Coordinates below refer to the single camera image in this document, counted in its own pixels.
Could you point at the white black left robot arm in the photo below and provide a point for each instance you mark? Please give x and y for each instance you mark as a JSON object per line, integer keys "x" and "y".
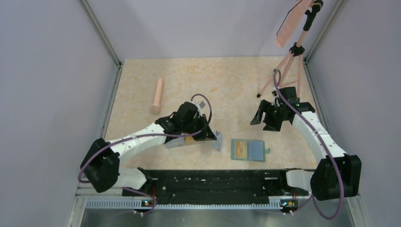
{"x": 103, "y": 163}

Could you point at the clear plastic card box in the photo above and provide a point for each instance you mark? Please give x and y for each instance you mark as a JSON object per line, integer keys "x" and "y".
{"x": 215, "y": 141}

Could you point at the pink tripod stand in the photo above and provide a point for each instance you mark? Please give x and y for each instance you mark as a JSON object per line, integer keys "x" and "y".
{"x": 297, "y": 50}

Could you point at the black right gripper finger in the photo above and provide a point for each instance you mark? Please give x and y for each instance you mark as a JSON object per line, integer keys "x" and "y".
{"x": 262, "y": 108}
{"x": 273, "y": 123}

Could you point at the grey slotted cable duct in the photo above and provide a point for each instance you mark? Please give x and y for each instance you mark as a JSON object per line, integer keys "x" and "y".
{"x": 139, "y": 204}

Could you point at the gold VIP credit card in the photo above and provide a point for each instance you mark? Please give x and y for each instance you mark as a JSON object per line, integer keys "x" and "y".
{"x": 189, "y": 140}

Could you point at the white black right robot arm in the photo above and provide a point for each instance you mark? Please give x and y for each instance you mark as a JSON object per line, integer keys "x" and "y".
{"x": 337, "y": 172}

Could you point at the pink cylindrical handle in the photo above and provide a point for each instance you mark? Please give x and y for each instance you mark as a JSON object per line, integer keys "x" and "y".
{"x": 156, "y": 104}

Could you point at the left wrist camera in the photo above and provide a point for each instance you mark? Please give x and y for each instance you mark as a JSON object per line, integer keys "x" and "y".
{"x": 200, "y": 105}

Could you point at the pink flat panel on tripod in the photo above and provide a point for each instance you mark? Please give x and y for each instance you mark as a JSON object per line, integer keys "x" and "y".
{"x": 291, "y": 22}

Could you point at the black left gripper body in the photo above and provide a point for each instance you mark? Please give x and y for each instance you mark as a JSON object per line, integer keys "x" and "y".
{"x": 196, "y": 125}

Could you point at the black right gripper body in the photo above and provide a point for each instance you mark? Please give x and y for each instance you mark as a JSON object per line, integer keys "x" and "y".
{"x": 278, "y": 110}

